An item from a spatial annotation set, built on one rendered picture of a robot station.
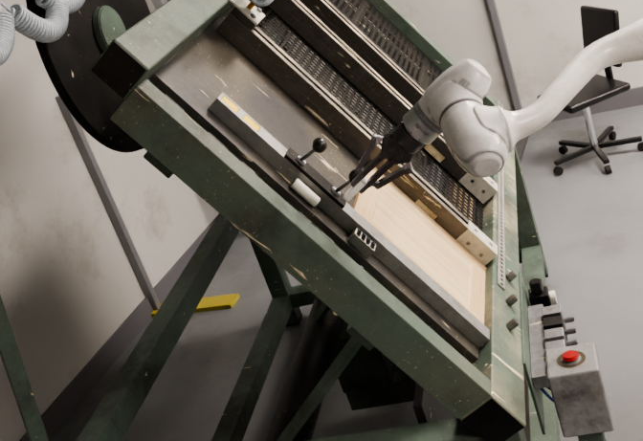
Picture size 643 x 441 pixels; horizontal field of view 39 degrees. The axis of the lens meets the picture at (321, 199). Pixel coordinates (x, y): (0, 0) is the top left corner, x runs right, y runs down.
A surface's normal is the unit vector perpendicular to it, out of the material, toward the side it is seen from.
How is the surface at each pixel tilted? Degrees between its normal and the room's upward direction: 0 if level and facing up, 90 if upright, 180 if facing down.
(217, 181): 90
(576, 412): 90
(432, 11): 90
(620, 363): 0
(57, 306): 90
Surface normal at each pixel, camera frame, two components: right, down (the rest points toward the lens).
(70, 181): 0.90, -0.15
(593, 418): -0.18, 0.42
